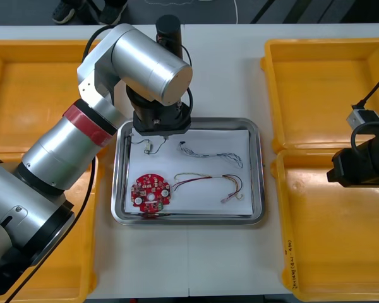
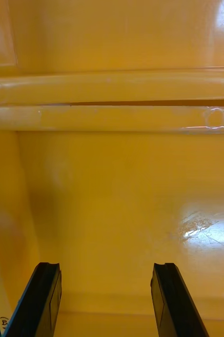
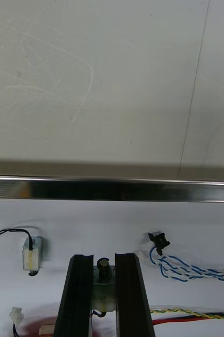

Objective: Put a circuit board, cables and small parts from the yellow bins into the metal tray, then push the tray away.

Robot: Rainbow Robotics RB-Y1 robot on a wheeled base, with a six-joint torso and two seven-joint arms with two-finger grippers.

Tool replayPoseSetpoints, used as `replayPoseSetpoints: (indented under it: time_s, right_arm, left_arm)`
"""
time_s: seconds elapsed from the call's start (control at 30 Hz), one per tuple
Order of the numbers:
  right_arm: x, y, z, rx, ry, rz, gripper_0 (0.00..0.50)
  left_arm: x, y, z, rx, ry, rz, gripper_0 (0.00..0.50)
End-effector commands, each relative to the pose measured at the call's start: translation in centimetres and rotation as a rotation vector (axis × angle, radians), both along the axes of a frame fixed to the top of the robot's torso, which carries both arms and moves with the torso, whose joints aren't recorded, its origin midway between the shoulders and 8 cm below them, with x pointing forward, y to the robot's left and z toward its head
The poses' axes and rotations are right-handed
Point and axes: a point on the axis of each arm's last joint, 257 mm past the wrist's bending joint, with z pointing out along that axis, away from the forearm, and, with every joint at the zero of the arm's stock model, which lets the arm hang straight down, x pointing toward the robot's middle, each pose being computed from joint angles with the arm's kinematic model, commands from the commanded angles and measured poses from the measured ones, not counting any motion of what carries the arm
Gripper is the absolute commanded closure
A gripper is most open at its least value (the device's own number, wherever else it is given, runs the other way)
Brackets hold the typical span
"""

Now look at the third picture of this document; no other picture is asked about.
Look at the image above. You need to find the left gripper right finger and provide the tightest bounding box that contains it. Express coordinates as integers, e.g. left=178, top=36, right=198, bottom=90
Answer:
left=114, top=253, right=156, bottom=337

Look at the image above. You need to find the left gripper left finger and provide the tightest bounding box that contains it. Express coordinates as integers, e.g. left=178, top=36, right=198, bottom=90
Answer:
left=53, top=253, right=95, bottom=337

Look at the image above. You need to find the red black wire harness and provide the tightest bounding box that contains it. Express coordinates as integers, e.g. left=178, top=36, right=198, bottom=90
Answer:
left=9, top=306, right=25, bottom=337

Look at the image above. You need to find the small metal solenoid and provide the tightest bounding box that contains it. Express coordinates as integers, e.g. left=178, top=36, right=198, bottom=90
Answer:
left=92, top=257, right=117, bottom=318
left=0, top=228, right=45, bottom=277

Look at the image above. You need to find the white sheet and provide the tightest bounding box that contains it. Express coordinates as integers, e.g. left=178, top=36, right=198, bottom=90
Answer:
left=0, top=199, right=224, bottom=337

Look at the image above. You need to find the blue-white twisted wire harness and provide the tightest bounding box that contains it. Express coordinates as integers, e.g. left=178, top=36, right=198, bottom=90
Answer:
left=146, top=231, right=224, bottom=283

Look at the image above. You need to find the green-yellow red wire harness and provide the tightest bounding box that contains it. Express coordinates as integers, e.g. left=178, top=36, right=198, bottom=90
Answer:
left=150, top=307, right=224, bottom=326

